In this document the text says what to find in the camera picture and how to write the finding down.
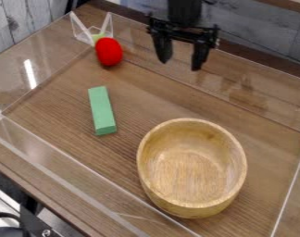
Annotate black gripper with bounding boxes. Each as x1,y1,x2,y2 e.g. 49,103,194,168
148,17,221,71

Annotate red felt fruit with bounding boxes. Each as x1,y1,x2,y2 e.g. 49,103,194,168
93,34,123,67

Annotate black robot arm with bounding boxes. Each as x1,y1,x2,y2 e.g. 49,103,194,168
146,0,221,71

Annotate clear acrylic tray walls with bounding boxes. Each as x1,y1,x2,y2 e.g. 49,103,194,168
0,8,300,237

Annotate green rectangular block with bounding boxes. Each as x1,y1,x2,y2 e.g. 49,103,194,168
89,86,117,136

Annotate wooden bowl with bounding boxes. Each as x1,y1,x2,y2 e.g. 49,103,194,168
137,118,248,218

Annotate black metal bracket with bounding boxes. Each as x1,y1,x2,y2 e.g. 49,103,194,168
21,206,63,237

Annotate black cable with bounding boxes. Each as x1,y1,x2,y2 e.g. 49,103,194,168
0,212,31,237

